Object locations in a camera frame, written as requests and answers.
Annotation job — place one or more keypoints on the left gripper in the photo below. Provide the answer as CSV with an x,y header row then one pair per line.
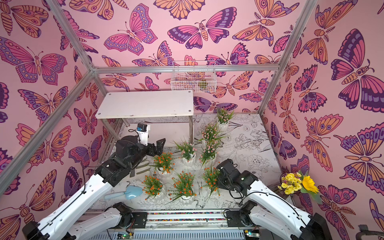
x,y
152,152

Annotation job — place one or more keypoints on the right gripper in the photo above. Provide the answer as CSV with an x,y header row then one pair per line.
x,y
223,167

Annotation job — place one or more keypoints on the orange plant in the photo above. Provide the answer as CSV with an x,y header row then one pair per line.
x,y
211,179
153,187
164,163
183,187

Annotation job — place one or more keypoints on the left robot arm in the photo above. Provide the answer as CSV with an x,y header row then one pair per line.
x,y
57,225

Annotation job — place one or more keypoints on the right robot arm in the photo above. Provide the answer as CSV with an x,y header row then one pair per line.
x,y
262,207

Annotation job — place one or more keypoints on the white two-tier rack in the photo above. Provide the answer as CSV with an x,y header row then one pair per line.
x,y
152,104

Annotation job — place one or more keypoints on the pink plant left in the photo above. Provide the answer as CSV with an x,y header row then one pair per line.
x,y
188,152

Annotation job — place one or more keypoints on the pink plant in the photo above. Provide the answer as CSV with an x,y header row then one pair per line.
x,y
209,152
224,117
211,133
188,152

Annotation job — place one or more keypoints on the pink plant front right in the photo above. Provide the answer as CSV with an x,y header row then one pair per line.
x,y
209,152

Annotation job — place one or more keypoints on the pink plant far back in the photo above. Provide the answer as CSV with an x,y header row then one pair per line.
x,y
224,117

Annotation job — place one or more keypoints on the yellow flower bouquet vase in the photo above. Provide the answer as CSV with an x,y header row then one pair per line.
x,y
298,182

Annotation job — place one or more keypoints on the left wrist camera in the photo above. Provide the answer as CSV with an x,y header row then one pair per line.
x,y
143,133

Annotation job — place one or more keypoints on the white wire basket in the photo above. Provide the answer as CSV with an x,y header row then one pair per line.
x,y
196,76

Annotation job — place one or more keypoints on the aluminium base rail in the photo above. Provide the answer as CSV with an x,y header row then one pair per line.
x,y
226,224

